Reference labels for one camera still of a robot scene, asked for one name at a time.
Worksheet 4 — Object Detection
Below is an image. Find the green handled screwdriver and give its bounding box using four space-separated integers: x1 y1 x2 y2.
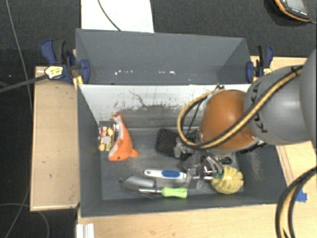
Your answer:
138 186 188 199

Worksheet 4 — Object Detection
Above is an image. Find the black mesh pad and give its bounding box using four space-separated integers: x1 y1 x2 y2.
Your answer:
155 128 189 159

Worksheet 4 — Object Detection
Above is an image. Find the white and blue handled tool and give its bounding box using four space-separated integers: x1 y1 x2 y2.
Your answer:
143 169 188 181

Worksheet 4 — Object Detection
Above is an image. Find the yellow toy pineapple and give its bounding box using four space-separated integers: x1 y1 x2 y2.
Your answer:
211 165 244 195

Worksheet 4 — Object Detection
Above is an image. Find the orange toy fish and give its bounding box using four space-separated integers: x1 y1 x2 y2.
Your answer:
107 112 139 162

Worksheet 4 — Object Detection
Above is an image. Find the colourful printed packet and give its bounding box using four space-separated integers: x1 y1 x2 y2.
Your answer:
98 124 120 153

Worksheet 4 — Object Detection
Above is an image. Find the grey metal bin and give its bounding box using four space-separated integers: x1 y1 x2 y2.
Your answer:
75 28 290 218

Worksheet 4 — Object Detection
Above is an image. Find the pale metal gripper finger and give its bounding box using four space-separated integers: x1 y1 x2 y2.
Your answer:
174 142 187 159
185 167 200 182

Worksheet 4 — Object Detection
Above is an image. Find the silver metal trowel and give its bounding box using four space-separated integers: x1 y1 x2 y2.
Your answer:
122 174 191 193

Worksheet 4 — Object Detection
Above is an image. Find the pale wood board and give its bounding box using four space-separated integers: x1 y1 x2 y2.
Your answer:
29 65 81 212

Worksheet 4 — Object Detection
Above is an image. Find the black cylinder on white bracket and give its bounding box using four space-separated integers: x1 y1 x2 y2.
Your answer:
216 155 235 166

